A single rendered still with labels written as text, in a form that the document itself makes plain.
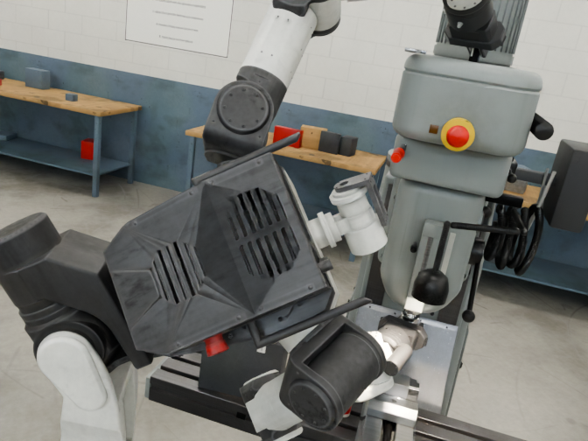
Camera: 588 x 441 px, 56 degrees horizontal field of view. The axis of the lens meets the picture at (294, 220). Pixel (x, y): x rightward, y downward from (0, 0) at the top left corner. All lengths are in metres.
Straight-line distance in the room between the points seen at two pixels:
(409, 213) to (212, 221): 0.62
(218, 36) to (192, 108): 0.80
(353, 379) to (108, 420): 0.41
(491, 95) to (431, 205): 0.29
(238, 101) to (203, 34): 5.20
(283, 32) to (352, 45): 4.62
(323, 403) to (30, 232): 0.50
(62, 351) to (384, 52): 4.90
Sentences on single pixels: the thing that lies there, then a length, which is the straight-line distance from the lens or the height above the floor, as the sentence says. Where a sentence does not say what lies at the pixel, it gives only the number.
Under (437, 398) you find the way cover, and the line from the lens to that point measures 1.85.
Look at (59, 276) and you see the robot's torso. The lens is 0.91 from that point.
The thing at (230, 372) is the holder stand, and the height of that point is 1.01.
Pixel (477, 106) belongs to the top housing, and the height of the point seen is 1.82.
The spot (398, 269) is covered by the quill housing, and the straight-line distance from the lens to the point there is 1.31.
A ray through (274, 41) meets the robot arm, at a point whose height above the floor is 1.87.
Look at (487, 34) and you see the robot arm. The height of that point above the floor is 1.95.
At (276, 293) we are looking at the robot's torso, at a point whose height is 1.57.
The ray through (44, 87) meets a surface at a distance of 6.79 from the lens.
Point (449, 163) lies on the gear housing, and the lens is 1.20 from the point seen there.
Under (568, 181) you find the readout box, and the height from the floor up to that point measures 1.64.
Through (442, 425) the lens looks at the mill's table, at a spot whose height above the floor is 0.93.
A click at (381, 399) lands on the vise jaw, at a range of 1.51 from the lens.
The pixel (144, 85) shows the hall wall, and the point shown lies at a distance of 6.41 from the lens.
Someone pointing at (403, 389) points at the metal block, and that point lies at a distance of 1.53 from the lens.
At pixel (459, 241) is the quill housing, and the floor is 1.51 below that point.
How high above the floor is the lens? 1.90
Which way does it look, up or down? 19 degrees down
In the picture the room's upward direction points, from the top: 9 degrees clockwise
